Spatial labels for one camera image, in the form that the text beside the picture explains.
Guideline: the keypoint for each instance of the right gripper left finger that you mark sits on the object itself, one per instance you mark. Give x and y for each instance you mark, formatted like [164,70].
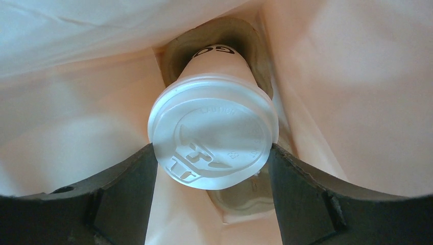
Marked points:
[111,207]

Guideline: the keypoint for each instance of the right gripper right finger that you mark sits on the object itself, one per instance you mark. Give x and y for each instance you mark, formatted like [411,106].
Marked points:
[314,207]

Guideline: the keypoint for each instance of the lidded white coffee cup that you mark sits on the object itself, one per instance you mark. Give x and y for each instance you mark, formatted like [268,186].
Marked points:
[213,127]

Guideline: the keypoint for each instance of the orange paper bag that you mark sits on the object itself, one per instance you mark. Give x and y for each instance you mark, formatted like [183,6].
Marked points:
[352,81]

